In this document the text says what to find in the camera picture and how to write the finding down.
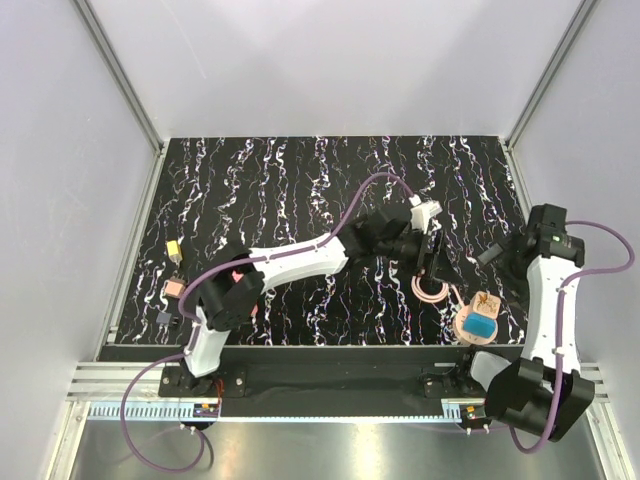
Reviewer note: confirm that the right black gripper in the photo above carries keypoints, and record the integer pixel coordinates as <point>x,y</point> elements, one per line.
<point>509,244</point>

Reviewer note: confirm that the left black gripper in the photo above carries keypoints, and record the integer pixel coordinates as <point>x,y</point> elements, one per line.
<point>441,270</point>

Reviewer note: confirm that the pink triangular power socket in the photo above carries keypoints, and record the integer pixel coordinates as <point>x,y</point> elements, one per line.
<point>245,293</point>

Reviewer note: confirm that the pink plug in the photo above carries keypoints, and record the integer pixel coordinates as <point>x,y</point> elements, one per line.
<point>174,288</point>

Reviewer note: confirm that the yellow plug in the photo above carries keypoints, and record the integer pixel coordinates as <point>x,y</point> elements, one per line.
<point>174,252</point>

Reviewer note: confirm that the dark grey plug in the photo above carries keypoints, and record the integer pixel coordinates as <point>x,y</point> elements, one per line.
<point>166,319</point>

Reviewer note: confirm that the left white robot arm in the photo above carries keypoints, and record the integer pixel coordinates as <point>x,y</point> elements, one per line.
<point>223,298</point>

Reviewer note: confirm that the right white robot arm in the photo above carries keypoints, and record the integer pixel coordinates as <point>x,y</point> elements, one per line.
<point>542,392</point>

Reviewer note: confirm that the blue plug adapter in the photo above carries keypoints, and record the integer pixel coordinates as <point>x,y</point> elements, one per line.
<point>478,329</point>

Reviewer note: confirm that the pink round power strip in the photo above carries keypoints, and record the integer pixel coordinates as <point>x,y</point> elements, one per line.
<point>457,326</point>

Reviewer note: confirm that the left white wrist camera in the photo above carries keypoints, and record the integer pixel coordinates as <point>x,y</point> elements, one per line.
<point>422,212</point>

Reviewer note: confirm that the right aluminium frame post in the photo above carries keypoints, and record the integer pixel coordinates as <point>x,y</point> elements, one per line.
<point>577,23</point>

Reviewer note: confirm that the aluminium frame post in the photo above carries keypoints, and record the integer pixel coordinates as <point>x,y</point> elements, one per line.
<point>101,41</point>
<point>577,23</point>

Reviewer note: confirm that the left aluminium frame post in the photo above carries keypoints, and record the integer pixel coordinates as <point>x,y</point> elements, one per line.
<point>101,41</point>

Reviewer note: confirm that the grey slotted cable duct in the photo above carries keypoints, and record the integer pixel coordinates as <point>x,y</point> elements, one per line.
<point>149,411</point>

